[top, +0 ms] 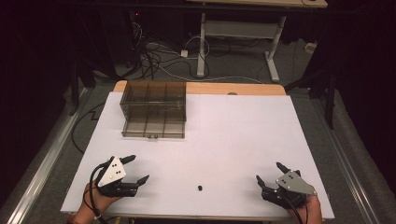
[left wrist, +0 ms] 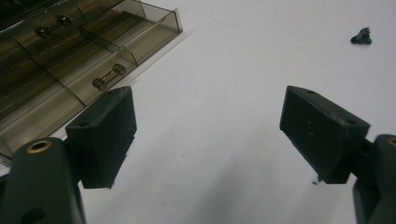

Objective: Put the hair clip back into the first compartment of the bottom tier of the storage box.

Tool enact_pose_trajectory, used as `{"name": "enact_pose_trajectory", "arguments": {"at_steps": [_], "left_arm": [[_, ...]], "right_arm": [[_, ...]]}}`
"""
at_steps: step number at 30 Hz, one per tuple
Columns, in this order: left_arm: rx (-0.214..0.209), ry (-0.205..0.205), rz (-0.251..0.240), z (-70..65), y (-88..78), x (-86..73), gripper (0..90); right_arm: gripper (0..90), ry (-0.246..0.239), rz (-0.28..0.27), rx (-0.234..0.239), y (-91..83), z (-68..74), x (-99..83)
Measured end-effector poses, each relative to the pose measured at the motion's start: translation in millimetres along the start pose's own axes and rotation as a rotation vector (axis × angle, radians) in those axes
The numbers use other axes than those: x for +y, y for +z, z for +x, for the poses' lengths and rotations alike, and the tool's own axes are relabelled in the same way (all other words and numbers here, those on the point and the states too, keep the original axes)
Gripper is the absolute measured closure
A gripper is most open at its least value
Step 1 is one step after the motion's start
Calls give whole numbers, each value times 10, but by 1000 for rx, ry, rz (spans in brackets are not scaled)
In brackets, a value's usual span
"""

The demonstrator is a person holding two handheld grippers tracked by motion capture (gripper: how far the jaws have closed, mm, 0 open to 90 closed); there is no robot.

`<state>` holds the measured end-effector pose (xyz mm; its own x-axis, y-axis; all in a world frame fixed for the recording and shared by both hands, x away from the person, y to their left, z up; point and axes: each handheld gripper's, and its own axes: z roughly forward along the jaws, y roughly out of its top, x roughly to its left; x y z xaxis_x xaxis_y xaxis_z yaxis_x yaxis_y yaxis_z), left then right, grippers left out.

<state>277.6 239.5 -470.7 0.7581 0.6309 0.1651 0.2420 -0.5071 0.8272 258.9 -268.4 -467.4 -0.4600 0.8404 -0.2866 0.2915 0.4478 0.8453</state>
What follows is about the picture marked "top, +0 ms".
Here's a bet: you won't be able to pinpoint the white board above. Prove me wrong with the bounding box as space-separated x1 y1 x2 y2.
60 91 335 220

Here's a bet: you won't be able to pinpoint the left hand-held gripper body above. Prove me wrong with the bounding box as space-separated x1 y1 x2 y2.
94 156 140 198

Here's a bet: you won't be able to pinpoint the black floor cable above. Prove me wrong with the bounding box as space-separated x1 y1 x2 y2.
70 102 107 155

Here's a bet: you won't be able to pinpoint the transparent brown drawer box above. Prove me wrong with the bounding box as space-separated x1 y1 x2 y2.
119 80 188 140

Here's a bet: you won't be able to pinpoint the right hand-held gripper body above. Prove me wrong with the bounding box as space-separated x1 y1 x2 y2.
261 169 318 210

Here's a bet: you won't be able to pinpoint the person's right hand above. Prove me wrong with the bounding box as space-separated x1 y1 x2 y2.
287 193 323 224

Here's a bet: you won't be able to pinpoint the white desk frame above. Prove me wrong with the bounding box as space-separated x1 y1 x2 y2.
195 12 288 84

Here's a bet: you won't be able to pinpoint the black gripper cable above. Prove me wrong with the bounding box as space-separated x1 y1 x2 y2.
81 161 110 224
281 193 310 224

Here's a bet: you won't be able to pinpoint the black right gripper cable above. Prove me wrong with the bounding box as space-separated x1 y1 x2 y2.
281 193 310 224

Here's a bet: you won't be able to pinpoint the bundle of floor cables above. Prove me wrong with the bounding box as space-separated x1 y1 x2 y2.
124 21 265 85

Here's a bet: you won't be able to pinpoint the black stand legs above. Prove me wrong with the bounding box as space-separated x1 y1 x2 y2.
283 66 339 131
68 57 98 117

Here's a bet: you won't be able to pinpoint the person's left hand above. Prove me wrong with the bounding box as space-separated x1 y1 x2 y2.
83 181 123 218

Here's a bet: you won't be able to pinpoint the aluminium rail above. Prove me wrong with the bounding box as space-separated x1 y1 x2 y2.
6 88 89 224
311 92 381 224

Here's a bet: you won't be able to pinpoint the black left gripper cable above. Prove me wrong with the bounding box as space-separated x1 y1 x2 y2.
81 161 110 224

